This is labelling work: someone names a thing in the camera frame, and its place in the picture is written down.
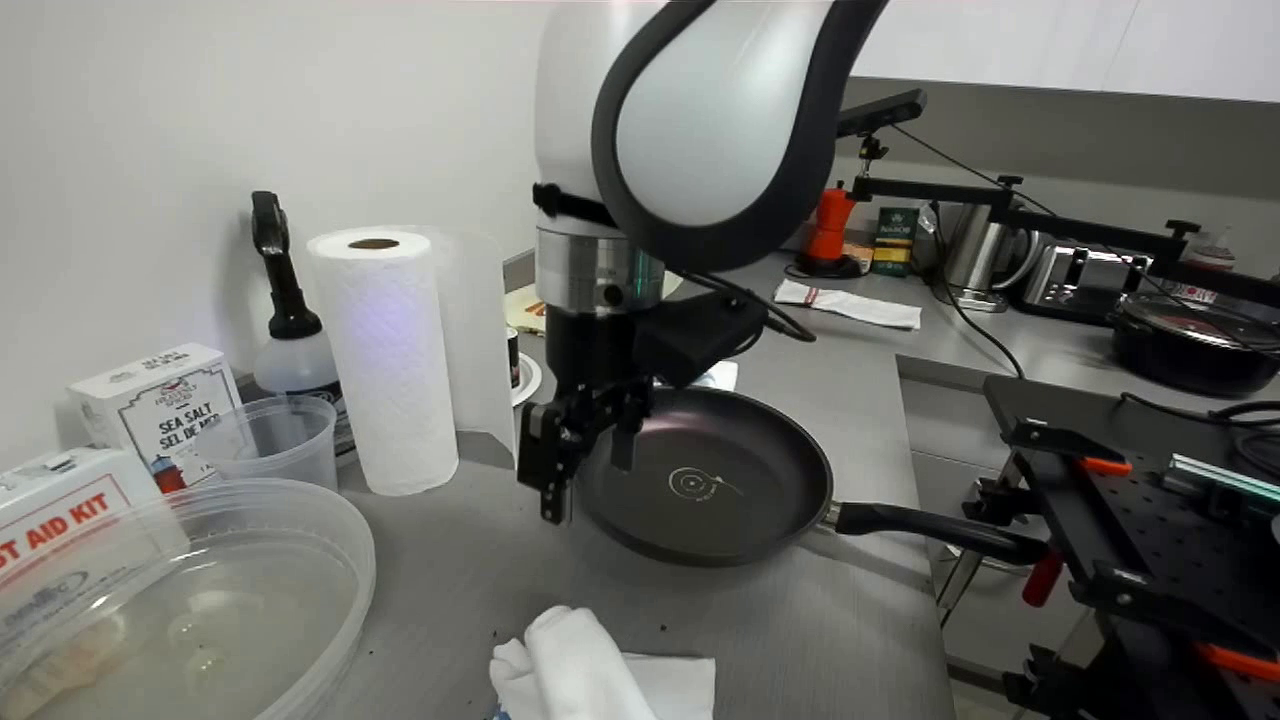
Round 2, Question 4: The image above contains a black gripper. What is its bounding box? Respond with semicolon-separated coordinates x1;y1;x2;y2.
516;302;667;530

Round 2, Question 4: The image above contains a black frying pan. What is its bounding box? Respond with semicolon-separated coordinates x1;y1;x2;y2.
563;390;1057;573

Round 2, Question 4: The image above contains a white towel with blue stripes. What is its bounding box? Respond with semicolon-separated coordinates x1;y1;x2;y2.
691;356;745;399
484;599;720;720

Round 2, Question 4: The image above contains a white paper towel roll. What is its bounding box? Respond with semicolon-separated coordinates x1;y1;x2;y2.
302;223;525;499

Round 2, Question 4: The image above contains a round white plate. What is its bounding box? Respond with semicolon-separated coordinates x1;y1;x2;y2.
510;349;549;410

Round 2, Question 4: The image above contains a folded white cloth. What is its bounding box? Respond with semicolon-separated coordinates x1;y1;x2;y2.
772;277;928;337

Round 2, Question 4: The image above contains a small clear plastic container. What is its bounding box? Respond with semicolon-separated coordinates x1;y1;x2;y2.
213;392;343;492

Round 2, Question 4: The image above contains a red moka pot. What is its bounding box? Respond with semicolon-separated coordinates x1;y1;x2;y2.
795;184;866;281

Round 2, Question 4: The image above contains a spray bottle with black trigger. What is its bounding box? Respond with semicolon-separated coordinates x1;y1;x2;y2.
246;187;338;399

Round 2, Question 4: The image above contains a dark green box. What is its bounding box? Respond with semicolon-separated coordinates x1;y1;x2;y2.
870;203;935;277

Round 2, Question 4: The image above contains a large clear plastic bowl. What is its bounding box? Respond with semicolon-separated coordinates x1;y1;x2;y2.
0;478;381;720

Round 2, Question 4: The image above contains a white sea salt box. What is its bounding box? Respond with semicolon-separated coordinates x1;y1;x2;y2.
66;342;258;499

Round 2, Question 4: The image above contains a silver kettle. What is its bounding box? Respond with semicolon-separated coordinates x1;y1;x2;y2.
941;203;1035;304

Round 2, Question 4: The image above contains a silver toaster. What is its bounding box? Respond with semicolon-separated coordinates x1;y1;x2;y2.
1022;236;1156;325

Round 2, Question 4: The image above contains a white first aid kit box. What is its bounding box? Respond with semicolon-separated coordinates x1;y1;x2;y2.
0;445;193;631

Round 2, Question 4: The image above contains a black breadboard table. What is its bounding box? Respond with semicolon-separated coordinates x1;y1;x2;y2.
982;377;1280;720

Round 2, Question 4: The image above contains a black cooking pot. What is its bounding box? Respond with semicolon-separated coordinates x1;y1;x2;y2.
1113;283;1280;399

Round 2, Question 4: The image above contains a silver metal bar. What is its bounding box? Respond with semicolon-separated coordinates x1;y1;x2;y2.
1162;447;1280;513

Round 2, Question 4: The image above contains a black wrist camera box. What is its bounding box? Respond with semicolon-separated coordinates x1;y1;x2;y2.
636;289;776;392

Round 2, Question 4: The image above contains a black cable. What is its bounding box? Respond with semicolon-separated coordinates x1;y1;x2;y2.
915;274;1032;390

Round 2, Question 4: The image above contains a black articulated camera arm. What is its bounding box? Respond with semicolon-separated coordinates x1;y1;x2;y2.
849;133;1280;304

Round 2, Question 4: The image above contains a black stereo camera bar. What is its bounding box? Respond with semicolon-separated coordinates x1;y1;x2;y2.
836;90;932;146

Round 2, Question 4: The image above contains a black clamp with orange handle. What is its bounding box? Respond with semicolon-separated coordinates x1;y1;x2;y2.
1020;537;1070;614
1190;641;1280;689
998;416;1140;487

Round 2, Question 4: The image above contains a white wall cabinet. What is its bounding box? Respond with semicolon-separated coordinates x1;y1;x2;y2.
850;0;1280;108

